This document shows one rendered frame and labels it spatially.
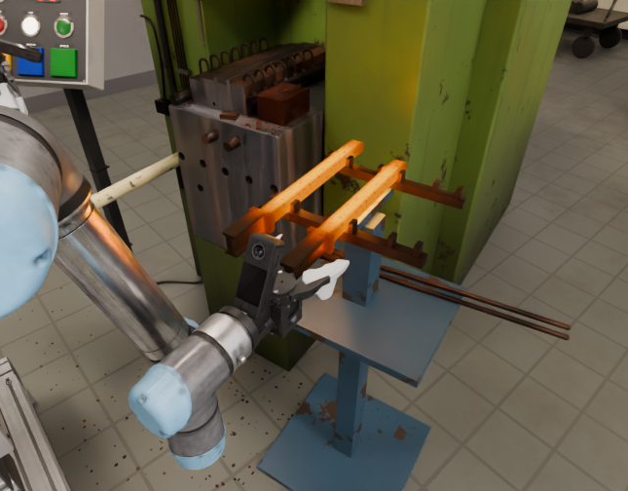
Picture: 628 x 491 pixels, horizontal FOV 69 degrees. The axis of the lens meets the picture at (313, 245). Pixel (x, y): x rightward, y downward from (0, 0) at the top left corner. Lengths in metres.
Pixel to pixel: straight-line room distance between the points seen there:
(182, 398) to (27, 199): 0.29
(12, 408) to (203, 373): 1.09
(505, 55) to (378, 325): 0.91
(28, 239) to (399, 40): 0.92
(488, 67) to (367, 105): 0.47
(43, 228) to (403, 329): 0.75
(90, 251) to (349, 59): 0.83
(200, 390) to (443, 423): 1.20
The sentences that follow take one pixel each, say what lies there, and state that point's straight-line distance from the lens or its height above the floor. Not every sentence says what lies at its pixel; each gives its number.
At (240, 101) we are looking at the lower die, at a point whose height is 0.95.
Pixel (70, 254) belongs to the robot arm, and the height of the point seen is 1.07.
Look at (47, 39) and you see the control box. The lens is 1.58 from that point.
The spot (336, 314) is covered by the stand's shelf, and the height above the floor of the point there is 0.67.
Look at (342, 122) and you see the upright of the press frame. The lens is 1.27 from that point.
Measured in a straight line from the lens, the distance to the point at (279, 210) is 0.83.
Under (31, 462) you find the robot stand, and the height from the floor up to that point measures 0.23.
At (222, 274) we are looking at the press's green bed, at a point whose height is 0.35.
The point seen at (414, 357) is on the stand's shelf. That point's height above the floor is 0.67.
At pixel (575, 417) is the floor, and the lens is 1.85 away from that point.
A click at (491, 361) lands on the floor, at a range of 1.89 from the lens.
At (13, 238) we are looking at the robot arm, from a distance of 0.39.
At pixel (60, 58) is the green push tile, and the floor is 1.02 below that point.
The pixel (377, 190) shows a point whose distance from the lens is 0.89.
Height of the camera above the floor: 1.39
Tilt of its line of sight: 38 degrees down
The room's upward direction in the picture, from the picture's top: straight up
